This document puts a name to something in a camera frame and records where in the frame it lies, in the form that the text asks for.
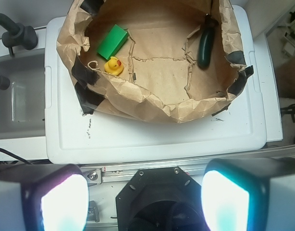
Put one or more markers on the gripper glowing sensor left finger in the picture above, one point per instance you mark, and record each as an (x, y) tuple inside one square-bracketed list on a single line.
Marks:
[(43, 197)]

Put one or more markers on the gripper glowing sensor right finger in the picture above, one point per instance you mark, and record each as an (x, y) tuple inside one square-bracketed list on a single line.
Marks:
[(255, 194)]

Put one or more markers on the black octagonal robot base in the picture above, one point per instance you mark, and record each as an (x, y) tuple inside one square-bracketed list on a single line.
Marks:
[(160, 199)]

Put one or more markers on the green rectangular block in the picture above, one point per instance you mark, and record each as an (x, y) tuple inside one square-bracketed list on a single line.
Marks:
[(113, 42)]

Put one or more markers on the white plastic bin lid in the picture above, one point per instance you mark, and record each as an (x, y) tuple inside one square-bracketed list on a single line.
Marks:
[(73, 137)]

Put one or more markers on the grey plastic sink basin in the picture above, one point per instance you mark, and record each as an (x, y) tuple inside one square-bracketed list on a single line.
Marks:
[(22, 104)]

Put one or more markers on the brown paper bag tray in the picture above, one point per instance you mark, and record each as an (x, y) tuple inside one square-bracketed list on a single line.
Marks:
[(161, 81)]

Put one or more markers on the yellow rubber duck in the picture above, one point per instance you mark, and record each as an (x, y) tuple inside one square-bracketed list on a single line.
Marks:
[(114, 66)]

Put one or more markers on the dark green toy cucumber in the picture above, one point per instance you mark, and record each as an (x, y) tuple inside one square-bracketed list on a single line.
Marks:
[(206, 42)]

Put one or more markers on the black faucet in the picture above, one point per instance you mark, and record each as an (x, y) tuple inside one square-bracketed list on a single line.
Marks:
[(17, 35)]

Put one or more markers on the aluminium extrusion rail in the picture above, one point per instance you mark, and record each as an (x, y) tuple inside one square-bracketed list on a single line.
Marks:
[(98, 174)]

